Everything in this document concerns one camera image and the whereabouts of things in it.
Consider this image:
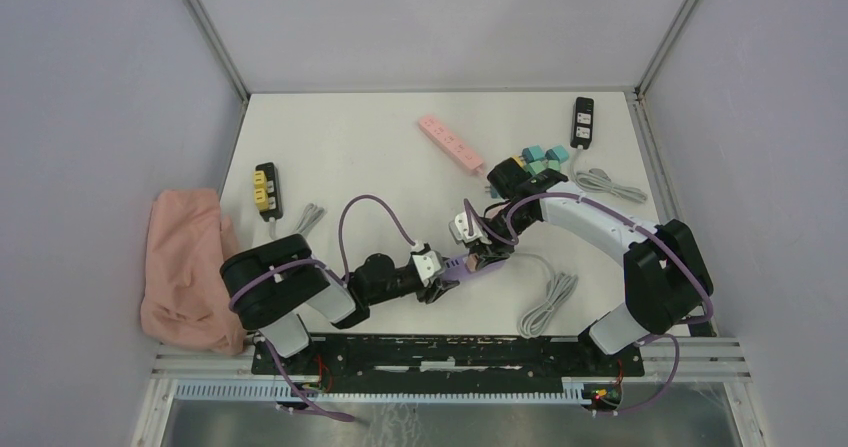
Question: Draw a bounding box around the purple power strip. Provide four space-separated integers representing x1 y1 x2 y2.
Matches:
441 255 505 282

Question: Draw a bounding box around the beige pink charger plug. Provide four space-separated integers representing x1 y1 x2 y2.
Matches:
465 254 485 272

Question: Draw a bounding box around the green cube plug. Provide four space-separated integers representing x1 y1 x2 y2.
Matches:
526 159 561 176

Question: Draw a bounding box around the teal USB charger plug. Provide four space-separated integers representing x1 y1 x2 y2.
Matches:
521 145 546 164
545 145 570 164

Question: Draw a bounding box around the pink power strip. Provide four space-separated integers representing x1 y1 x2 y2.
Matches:
418 115 484 175

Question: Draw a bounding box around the small black power strip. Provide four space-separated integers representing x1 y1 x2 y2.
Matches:
254 162 283 222

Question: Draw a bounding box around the black power strip green USB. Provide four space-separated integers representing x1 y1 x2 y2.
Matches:
570 97 595 150

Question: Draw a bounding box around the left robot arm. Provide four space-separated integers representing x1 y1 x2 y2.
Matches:
219 234 460 374

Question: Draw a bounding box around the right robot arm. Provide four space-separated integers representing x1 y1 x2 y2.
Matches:
451 158 714 375

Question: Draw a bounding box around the yellow charger plug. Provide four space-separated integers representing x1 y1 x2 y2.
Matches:
252 170 267 189
254 188 270 212

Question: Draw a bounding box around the pink cloth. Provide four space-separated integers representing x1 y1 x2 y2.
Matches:
140 188 246 356

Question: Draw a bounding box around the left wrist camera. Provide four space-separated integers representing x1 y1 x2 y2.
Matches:
411 244 445 286

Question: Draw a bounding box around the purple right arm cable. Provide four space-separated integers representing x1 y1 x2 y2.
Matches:
462 192 715 417

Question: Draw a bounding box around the grey cable of purple strip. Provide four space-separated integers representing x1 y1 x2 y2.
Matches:
506 251 579 340

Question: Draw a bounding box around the white slotted cable duct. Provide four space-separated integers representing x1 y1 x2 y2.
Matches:
173 378 590 406

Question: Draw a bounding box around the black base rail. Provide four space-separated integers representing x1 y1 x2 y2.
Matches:
281 334 645 394

